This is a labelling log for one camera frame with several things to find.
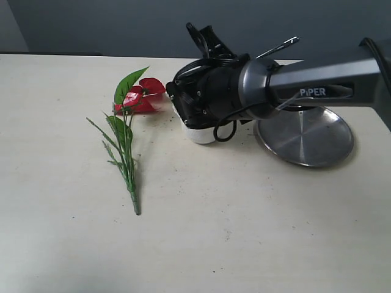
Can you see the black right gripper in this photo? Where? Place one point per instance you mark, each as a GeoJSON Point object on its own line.
{"type": "Point", "coordinates": [206, 90]}

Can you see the artificial red flower stem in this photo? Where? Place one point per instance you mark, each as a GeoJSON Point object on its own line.
{"type": "Point", "coordinates": [133, 95]}

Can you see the stainless steel spork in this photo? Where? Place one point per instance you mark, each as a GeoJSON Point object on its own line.
{"type": "Point", "coordinates": [286, 44]}

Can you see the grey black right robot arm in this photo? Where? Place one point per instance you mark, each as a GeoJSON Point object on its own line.
{"type": "Point", "coordinates": [355, 77]}

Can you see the white scalloped flower pot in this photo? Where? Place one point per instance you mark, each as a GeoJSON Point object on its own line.
{"type": "Point", "coordinates": [203, 136]}

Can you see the round stainless steel plate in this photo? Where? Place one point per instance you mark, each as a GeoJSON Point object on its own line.
{"type": "Point", "coordinates": [312, 138]}

